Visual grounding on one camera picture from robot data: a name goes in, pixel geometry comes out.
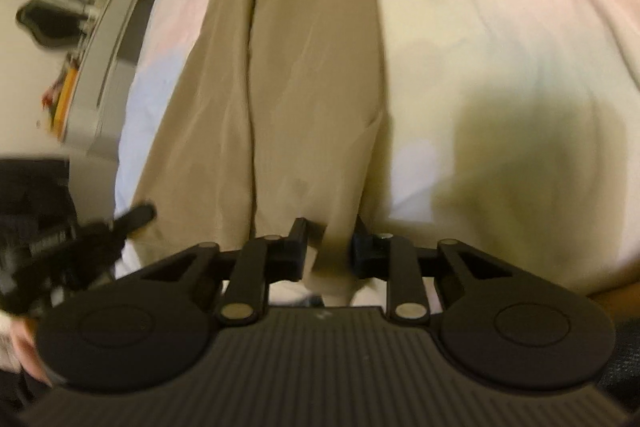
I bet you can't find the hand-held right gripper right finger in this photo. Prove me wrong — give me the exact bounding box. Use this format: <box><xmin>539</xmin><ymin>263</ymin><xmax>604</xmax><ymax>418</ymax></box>
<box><xmin>351</xmin><ymin>216</ymin><xmax>521</xmax><ymax>326</ymax></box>

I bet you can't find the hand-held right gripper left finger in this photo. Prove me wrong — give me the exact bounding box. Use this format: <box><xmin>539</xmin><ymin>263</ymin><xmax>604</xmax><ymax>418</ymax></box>
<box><xmin>127</xmin><ymin>218</ymin><xmax>309</xmax><ymax>327</ymax></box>

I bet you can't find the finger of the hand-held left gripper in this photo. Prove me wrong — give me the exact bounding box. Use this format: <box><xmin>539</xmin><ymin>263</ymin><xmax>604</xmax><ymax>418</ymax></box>
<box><xmin>112</xmin><ymin>203</ymin><xmax>157</xmax><ymax>237</ymax></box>

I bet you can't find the black wavy mirror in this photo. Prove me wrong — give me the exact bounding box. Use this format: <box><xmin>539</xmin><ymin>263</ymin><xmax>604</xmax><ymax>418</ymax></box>
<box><xmin>15</xmin><ymin>0</ymin><xmax>101</xmax><ymax>50</ymax></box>

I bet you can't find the white vanity desk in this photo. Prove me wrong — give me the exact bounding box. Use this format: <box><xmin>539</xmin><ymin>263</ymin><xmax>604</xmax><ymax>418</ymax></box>
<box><xmin>60</xmin><ymin>0</ymin><xmax>164</xmax><ymax>158</ymax></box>

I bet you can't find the pastel bed duvet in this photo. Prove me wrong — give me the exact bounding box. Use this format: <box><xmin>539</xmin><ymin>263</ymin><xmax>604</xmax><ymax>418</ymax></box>
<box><xmin>115</xmin><ymin>0</ymin><xmax>640</xmax><ymax>304</ymax></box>

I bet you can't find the dark cloth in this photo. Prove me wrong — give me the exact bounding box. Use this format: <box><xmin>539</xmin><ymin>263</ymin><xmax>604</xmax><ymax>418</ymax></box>
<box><xmin>597</xmin><ymin>319</ymin><xmax>640</xmax><ymax>401</ymax></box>

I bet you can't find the yellow box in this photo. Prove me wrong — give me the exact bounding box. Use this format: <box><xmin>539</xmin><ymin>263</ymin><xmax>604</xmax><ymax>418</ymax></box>
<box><xmin>50</xmin><ymin>66</ymin><xmax>82</xmax><ymax>138</ymax></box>

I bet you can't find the tan printed shirt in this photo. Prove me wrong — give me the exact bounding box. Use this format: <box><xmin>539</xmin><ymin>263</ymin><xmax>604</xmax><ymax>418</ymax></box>
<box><xmin>132</xmin><ymin>0</ymin><xmax>389</xmax><ymax>308</ymax></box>

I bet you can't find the person's left hand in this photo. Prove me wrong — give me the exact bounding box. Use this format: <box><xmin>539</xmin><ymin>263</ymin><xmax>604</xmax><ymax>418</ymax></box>
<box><xmin>10</xmin><ymin>319</ymin><xmax>57</xmax><ymax>385</ymax></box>

